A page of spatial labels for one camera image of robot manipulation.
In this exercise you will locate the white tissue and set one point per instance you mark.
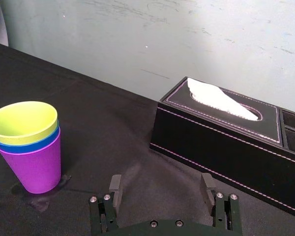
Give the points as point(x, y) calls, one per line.
point(218, 98)

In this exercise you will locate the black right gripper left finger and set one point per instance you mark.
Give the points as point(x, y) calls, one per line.
point(113, 196)

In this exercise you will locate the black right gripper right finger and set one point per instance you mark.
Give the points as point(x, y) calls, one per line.
point(217, 204)

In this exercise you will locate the yellow-green plastic cup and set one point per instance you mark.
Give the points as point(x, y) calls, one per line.
point(22, 123)

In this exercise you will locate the black table cloth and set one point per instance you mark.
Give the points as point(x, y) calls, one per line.
point(93, 137)

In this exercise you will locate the blue plastic cup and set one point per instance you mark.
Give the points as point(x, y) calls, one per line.
point(27, 145)

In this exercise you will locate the purple plastic cup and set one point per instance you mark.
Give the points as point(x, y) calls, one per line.
point(37, 169)

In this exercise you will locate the black leather tissue box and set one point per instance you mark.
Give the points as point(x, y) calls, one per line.
point(211, 137)

